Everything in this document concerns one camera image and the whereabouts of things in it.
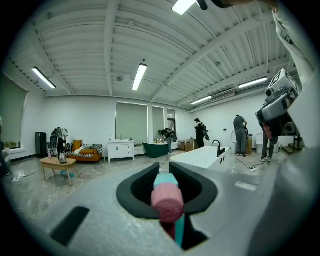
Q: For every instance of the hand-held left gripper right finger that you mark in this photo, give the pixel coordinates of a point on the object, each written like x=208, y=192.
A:
x=208, y=193

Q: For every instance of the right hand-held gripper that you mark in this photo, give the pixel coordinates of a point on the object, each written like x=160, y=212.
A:
x=277, y=106

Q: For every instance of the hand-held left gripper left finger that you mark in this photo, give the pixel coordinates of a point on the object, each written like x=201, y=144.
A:
x=125, y=193

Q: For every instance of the teal and pink spray bottle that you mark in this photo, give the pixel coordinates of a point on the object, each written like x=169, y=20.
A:
x=167, y=203

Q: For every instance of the white toilet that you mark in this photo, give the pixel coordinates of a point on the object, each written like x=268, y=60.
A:
x=260, y=142

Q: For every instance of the wooden step shelf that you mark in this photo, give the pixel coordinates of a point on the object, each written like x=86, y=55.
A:
x=293, y=147

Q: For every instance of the white bathtub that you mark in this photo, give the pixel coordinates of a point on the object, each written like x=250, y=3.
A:
x=200, y=157

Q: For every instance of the white power strip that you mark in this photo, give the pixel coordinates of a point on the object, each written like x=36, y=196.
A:
x=253, y=169

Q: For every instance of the white vanity cabinet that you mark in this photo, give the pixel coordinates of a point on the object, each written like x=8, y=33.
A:
x=120, y=150

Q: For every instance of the black bathtub faucet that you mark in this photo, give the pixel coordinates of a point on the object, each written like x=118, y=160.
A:
x=218, y=147

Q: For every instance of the cardboard box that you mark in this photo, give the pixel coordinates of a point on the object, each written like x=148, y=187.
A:
x=188, y=145

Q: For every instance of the green bathtub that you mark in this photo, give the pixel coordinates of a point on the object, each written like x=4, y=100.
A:
x=155, y=149

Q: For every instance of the long ceiling light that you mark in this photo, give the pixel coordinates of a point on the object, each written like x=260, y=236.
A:
x=43, y=78
x=139, y=77
x=253, y=82
x=183, y=6
x=201, y=100

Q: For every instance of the orange sofa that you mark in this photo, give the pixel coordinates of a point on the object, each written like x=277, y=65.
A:
x=87, y=152

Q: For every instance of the white air conditioner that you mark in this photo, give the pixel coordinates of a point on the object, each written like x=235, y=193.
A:
x=223, y=95

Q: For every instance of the grey window blind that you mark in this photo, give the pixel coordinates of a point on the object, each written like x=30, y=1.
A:
x=11, y=112
x=158, y=122
x=131, y=122

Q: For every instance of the steel kettle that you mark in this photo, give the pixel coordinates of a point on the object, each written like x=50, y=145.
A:
x=62, y=158

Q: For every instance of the wooden coffee table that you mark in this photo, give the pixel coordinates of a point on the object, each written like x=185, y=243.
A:
x=57, y=162

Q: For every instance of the black tower appliance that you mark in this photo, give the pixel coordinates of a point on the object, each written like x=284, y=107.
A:
x=40, y=145

